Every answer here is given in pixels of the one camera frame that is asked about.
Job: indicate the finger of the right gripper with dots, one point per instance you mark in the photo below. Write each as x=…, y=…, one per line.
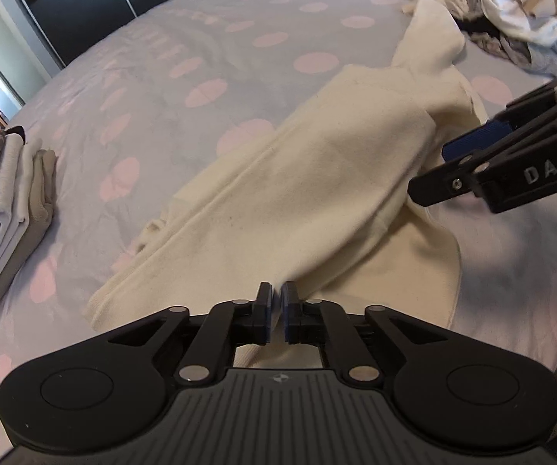
x=446, y=181
x=477, y=139

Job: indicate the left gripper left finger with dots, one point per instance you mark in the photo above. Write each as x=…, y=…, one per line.
x=228, y=326

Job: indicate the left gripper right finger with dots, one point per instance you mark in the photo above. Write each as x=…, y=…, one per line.
x=326, y=326

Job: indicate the cream sweater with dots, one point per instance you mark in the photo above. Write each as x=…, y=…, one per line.
x=321, y=202

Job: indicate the pile of unfolded clothes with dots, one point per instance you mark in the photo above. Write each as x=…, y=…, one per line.
x=523, y=32

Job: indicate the beige folded garment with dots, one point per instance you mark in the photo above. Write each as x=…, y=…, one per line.
x=32, y=211

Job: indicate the white folded towel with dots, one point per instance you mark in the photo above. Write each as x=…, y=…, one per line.
x=10, y=162

